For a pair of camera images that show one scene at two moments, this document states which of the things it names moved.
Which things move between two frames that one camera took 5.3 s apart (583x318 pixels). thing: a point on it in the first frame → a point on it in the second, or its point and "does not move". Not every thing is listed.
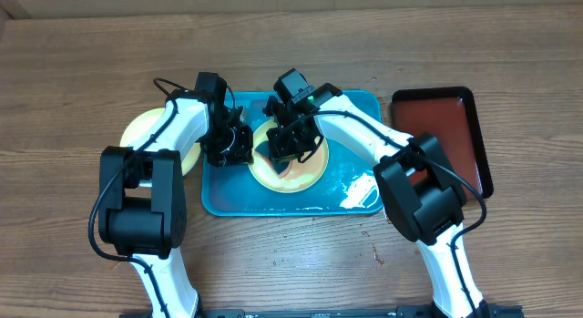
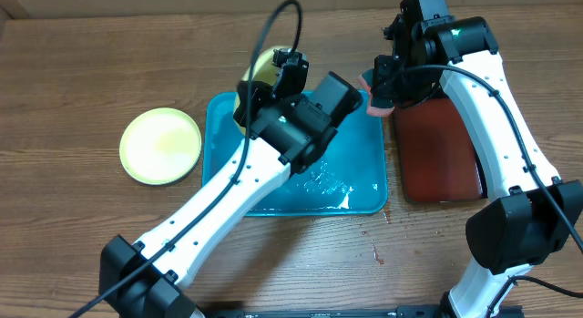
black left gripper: x=243 y=155 → x=260 y=92
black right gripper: x=283 y=150 → x=390 y=92
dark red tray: x=450 y=115 does not move
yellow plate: x=301 y=176 → x=264 y=70
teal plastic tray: x=348 y=186 does not move
